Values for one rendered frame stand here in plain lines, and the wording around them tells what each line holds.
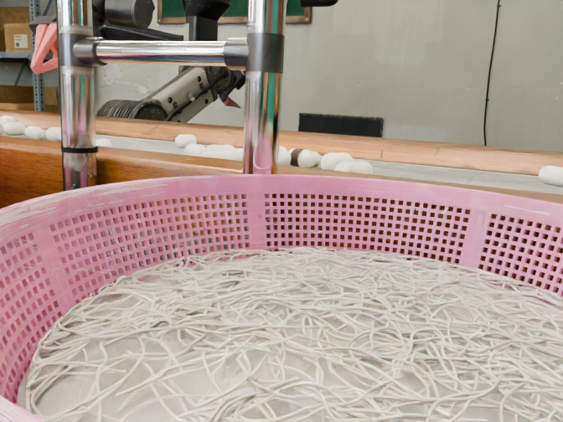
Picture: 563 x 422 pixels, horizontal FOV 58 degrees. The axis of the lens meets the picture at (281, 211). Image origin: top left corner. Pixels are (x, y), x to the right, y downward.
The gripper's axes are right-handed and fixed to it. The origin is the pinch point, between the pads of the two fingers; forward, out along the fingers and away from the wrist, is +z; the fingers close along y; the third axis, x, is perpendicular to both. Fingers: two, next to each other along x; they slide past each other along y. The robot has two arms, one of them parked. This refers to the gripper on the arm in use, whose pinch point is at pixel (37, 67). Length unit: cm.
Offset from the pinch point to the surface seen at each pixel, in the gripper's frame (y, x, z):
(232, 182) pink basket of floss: 54, -17, 32
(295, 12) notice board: -38, 97, -173
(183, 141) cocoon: 27.5, 6.9, 7.0
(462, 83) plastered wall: 47, 125, -155
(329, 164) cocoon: 52, 0, 15
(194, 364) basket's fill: 60, -23, 44
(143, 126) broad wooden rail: 14.1, 11.5, -0.2
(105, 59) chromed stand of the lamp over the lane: 42, -20, 25
